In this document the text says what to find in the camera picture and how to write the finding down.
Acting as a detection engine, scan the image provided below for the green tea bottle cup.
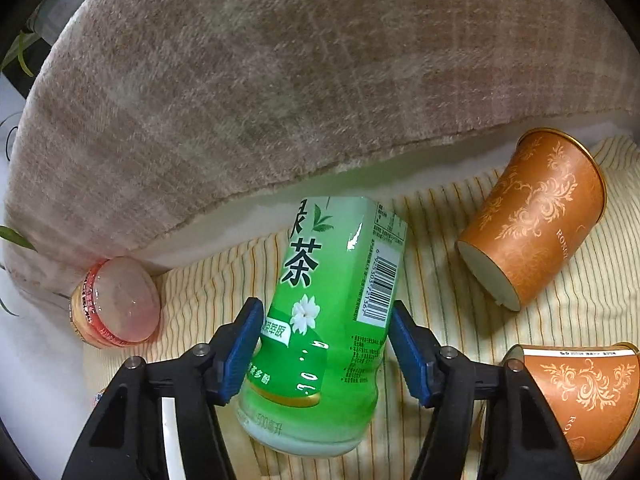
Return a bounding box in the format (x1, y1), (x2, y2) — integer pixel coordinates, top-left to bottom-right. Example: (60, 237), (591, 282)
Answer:
(236, 196), (408, 457)

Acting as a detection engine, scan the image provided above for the orange paper cup near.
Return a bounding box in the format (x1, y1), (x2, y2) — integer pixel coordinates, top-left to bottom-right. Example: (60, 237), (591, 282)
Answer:
(504, 342), (639, 463)

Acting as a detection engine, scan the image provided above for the orange paper cup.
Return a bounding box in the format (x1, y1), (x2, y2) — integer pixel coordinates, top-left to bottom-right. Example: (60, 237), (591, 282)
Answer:
(457, 128), (606, 312)
(504, 342), (639, 463)

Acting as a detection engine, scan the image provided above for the red snack cup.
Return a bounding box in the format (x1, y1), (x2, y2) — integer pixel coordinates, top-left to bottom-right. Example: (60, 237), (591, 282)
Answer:
(70, 257), (160, 349)

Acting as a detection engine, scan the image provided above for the orange paper cup far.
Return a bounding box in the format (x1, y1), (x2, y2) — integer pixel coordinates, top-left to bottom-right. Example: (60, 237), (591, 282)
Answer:
(457, 128), (606, 312)

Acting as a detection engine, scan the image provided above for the striped yellow towel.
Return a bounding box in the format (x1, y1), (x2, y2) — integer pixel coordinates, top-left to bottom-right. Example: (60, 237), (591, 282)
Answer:
(64, 129), (639, 479)

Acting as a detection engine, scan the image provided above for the plaid blanket on backrest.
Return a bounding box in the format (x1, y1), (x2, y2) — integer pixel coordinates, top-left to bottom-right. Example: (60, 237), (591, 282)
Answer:
(3, 0), (639, 295)

